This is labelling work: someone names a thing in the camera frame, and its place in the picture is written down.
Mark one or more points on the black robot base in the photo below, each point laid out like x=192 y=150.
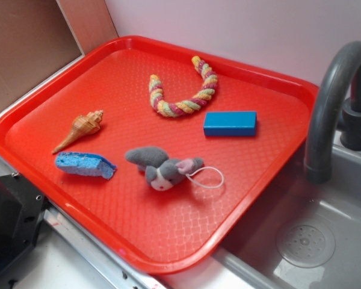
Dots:
x=22 y=207

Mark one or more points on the tan spiral seashell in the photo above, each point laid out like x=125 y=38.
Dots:
x=82 y=126

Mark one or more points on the grey toy faucet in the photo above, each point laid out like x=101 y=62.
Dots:
x=337 y=107

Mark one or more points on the red plastic tray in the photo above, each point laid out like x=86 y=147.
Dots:
x=156 y=232

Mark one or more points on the grey toy sink basin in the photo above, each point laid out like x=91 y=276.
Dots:
x=301 y=235

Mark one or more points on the grey plush animal toy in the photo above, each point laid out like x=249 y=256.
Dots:
x=163 y=173

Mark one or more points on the blue sponge piece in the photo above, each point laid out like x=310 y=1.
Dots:
x=85 y=164

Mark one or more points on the multicolour twisted rope toy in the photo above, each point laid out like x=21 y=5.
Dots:
x=188 y=106

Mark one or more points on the brown cardboard panel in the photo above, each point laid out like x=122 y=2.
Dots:
x=39 y=38

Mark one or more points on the blue rectangular block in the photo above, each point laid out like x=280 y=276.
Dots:
x=230 y=123

